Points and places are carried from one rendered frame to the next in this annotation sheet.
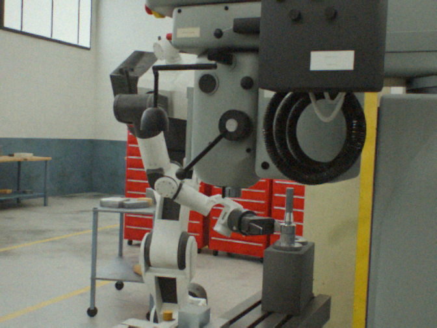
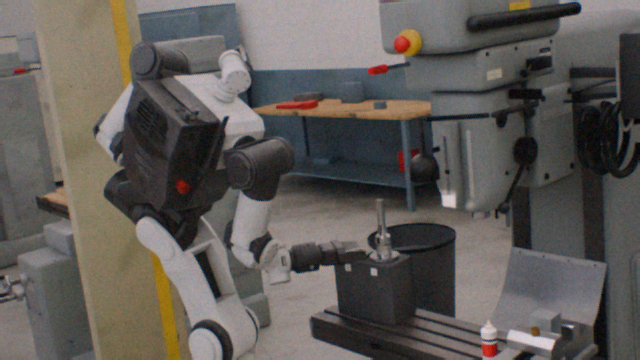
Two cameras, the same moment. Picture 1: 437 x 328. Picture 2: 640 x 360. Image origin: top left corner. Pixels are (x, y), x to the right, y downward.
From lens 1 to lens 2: 2.23 m
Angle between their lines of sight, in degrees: 68
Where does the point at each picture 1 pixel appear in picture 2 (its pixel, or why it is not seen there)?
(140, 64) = (186, 102)
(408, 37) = (593, 60)
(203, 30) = (503, 70)
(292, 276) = (409, 279)
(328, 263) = (125, 296)
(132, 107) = (274, 164)
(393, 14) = (586, 45)
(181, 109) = not seen: hidden behind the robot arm
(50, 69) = not seen: outside the picture
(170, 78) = (248, 114)
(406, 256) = (627, 204)
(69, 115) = not seen: outside the picture
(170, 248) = (249, 328)
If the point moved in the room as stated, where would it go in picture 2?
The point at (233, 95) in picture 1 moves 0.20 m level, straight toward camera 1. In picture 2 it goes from (515, 125) to (599, 121)
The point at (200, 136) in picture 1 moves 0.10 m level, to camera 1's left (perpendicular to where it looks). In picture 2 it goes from (498, 169) to (492, 179)
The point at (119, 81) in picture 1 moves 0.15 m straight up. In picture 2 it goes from (190, 132) to (181, 69)
